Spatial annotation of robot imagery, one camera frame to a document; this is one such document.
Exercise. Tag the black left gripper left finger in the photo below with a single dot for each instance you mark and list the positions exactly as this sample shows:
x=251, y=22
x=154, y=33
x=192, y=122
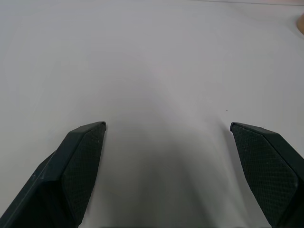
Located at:
x=71, y=171

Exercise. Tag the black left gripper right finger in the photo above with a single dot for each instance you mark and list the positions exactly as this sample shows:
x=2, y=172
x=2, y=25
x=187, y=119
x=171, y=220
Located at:
x=266, y=166

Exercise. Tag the tan object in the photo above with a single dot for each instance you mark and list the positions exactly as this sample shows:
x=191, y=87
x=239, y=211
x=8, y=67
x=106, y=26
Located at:
x=299, y=25

